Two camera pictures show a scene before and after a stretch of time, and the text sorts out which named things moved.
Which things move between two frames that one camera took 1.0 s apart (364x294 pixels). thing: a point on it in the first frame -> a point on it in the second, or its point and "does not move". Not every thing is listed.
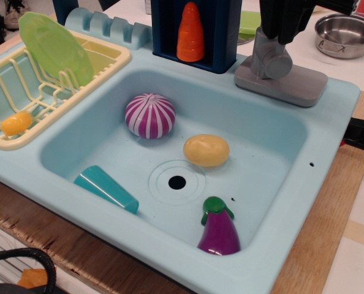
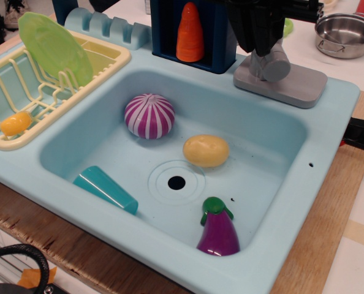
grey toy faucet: x=268 y=71 does not move
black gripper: x=285 y=19 -> x=259 y=24
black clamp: x=363 y=134 does not move
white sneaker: x=14 y=9 does not move
